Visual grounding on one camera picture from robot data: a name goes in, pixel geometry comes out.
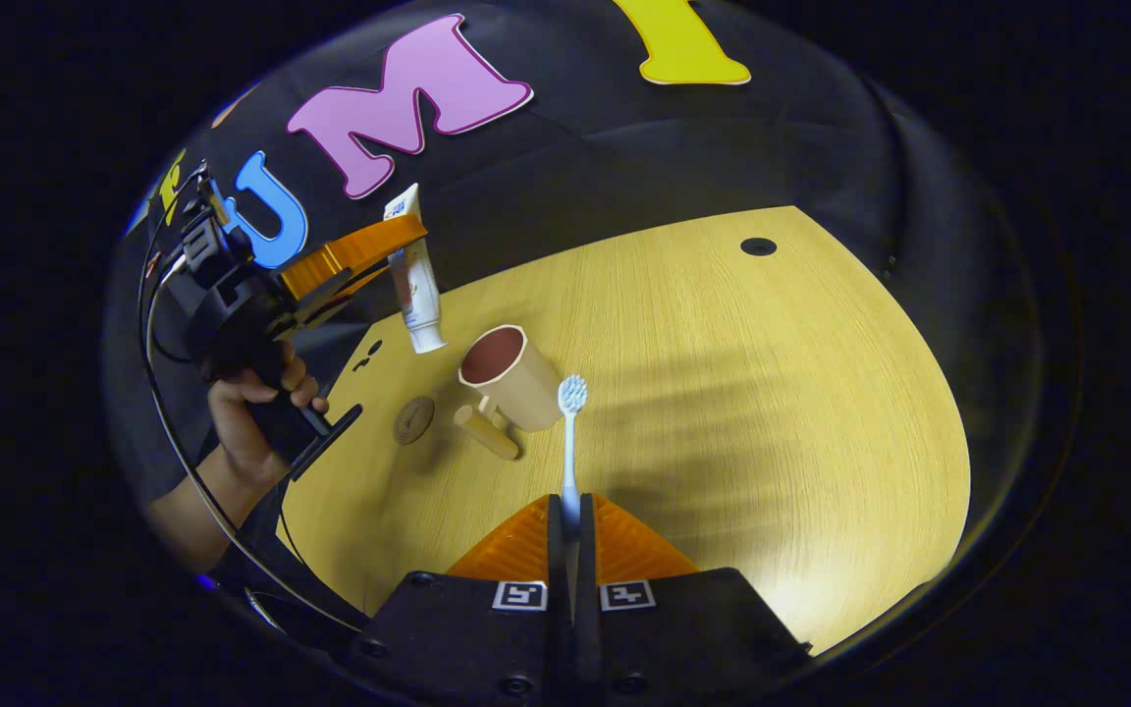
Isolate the black cable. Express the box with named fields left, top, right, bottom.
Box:
left=138, top=167, right=370, bottom=634

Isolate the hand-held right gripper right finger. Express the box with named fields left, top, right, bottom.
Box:
left=575, top=494, right=812, bottom=703

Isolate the beige cup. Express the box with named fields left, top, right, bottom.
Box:
left=455, top=324, right=564, bottom=462

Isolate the white toothpaste tube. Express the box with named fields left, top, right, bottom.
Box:
left=383, top=184, right=448, bottom=354

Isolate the light blue toothbrush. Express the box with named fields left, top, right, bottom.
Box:
left=558, top=374, right=589, bottom=531

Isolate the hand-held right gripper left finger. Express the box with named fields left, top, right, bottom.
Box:
left=350, top=494, right=574, bottom=703

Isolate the round brown coaster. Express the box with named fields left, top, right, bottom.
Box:
left=393, top=396, right=436, bottom=446

